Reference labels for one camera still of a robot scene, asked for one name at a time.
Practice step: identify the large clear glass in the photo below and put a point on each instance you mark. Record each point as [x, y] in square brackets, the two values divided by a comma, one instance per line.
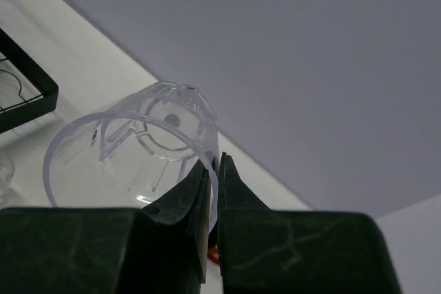
[133, 152]

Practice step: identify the small clear glass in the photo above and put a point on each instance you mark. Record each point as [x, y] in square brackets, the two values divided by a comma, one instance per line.
[7, 174]

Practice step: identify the brown ceramic teacup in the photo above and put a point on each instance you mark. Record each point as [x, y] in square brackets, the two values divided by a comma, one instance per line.
[213, 255]

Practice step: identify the black wire dish rack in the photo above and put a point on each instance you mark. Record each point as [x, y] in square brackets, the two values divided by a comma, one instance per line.
[27, 91]

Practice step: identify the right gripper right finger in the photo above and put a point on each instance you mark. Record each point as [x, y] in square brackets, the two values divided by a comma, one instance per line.
[262, 250]

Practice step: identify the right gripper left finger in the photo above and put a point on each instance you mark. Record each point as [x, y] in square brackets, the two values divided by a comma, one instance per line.
[161, 248]

